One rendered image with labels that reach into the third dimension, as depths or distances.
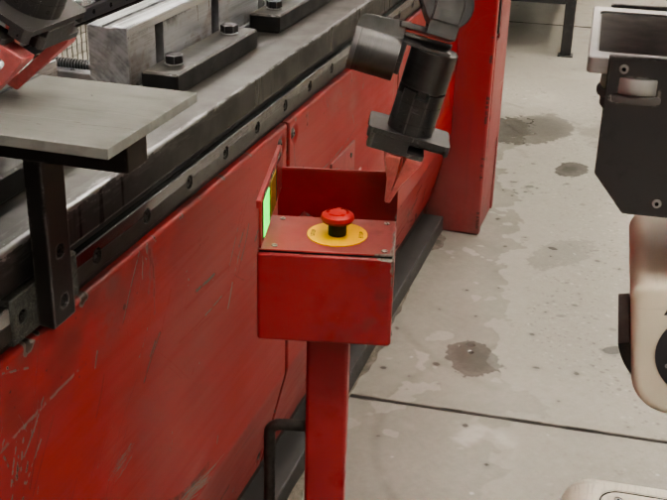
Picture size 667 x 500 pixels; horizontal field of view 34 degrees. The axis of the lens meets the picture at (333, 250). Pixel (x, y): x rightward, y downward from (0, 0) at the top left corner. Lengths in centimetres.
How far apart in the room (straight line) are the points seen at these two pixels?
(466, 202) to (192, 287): 189
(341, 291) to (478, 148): 197
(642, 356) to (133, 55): 76
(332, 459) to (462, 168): 186
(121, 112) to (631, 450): 161
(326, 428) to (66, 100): 61
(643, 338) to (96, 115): 62
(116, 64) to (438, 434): 118
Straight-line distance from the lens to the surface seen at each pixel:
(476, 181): 324
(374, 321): 129
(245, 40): 172
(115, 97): 106
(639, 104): 109
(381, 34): 131
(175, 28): 162
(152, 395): 141
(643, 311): 120
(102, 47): 150
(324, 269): 126
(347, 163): 210
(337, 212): 128
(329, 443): 147
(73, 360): 121
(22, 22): 99
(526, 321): 282
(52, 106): 104
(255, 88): 159
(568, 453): 234
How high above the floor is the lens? 130
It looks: 24 degrees down
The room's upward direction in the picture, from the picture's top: 1 degrees clockwise
